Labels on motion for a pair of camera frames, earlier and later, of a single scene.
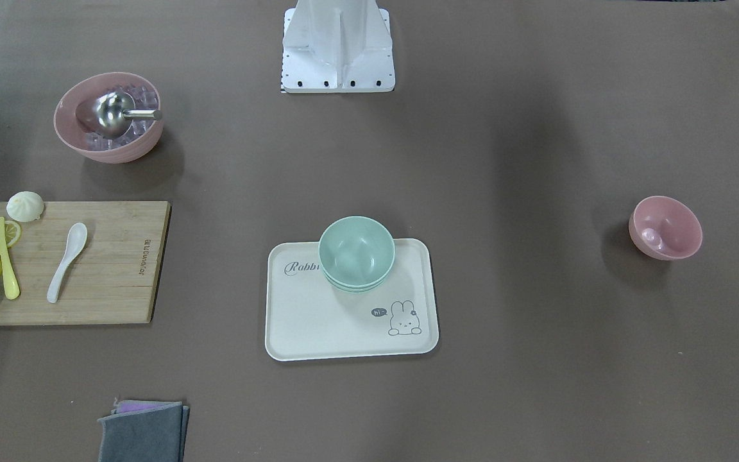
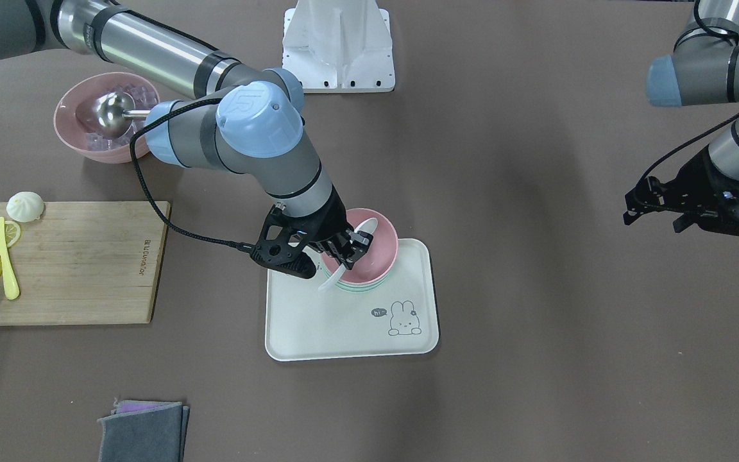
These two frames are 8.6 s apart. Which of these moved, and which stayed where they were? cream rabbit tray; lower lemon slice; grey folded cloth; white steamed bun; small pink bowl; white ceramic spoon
Moved: white ceramic spoon; small pink bowl
Stayed: lower lemon slice; white steamed bun; cream rabbit tray; grey folded cloth
